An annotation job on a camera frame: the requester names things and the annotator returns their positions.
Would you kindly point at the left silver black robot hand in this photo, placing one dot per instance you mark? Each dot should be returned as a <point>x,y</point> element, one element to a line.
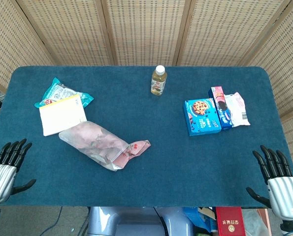
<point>1,179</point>

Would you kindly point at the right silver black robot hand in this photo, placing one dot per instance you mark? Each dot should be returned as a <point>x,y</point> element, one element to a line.
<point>285,194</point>

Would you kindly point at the translucent white plastic bag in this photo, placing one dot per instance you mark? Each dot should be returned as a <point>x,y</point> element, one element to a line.
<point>72,137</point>

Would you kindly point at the pink floral garment with ribbon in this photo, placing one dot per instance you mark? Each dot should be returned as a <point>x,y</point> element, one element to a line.
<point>139,147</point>

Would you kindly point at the white yellow book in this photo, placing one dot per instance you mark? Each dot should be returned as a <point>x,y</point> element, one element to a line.
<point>60,118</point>

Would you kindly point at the red box with gold print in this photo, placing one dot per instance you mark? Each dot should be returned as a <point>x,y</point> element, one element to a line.
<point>230,221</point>

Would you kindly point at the white pink snack packet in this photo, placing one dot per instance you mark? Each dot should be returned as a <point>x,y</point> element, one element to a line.
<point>237,110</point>

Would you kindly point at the blue pink sandwich cookie box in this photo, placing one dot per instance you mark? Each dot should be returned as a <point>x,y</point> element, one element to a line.
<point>222,115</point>

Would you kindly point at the teal snack packet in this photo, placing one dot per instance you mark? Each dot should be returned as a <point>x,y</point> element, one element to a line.
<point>58,92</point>

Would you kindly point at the blue chocolate chip cookie box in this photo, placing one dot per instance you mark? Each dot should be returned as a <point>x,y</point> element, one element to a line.
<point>201,118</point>

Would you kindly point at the blue carpet table mat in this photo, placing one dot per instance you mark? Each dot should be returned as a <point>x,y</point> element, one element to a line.
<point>146,179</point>

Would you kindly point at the grey-blue robot torso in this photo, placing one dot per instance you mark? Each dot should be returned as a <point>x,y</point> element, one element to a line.
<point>136,221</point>

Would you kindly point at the tea bottle with white cap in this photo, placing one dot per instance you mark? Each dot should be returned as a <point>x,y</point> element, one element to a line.
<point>158,82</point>

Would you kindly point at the woven bamboo folding screen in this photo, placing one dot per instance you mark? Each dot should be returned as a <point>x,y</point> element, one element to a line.
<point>146,32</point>

